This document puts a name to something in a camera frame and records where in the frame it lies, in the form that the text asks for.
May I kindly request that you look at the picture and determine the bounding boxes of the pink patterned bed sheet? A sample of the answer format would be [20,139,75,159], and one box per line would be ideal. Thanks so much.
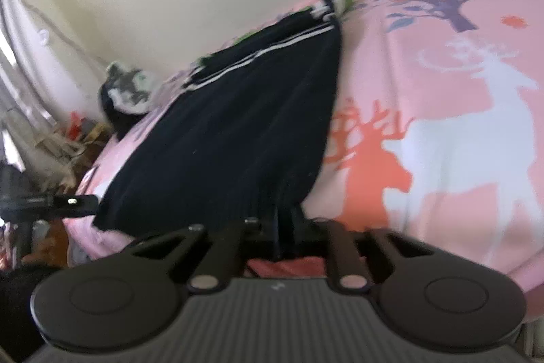
[64,0,543,292]

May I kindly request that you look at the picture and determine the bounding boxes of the grey white patterned garment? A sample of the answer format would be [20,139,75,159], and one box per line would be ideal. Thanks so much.
[99,62,160,140]

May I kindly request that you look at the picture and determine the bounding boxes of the black white-striped garment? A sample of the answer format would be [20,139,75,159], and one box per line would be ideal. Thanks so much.
[93,0,352,238]

